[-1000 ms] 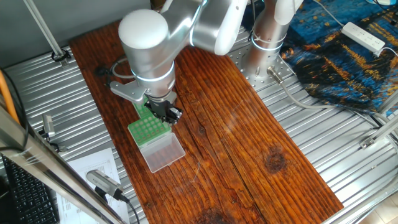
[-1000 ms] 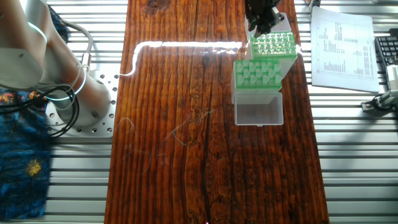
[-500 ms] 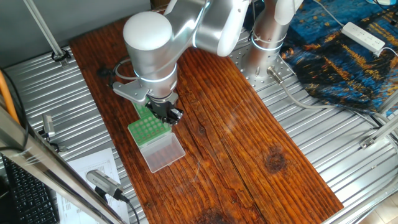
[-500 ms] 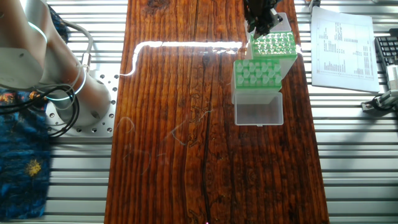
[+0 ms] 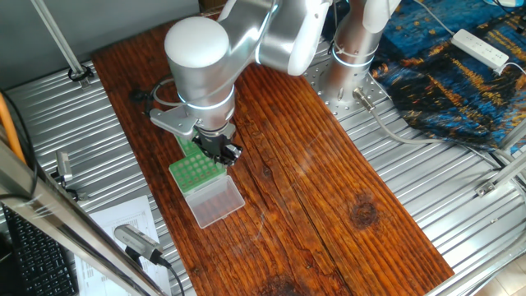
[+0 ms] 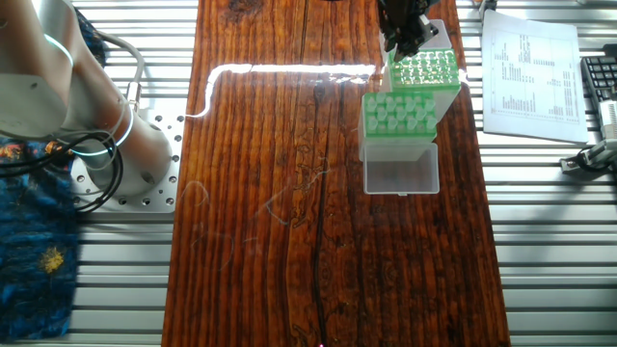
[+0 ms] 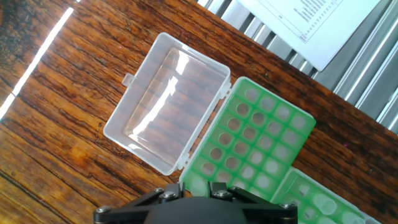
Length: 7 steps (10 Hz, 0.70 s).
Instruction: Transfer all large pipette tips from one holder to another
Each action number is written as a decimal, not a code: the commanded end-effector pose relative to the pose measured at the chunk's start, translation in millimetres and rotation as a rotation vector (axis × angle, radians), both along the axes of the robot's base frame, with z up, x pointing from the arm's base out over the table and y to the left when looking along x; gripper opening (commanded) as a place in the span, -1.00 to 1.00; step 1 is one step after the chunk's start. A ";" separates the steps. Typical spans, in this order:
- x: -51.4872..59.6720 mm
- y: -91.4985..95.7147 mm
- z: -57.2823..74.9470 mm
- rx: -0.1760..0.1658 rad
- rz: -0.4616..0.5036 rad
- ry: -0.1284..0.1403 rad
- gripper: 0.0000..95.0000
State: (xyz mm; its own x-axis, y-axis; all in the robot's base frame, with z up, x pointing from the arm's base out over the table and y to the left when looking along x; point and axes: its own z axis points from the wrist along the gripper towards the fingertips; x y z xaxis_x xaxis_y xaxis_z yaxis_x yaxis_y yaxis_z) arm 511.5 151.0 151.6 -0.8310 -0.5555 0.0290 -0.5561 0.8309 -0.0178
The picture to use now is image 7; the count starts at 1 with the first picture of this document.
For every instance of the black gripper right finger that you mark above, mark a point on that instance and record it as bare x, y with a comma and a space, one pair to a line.
264, 208

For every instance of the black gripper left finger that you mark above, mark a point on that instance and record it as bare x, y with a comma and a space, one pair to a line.
133, 205

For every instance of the clear box with green rack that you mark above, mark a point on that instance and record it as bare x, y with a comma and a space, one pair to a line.
161, 109
295, 183

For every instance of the brown wooden board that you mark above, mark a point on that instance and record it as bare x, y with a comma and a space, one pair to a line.
62, 155

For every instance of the printed white paper sheet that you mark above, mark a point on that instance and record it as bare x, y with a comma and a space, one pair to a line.
317, 28

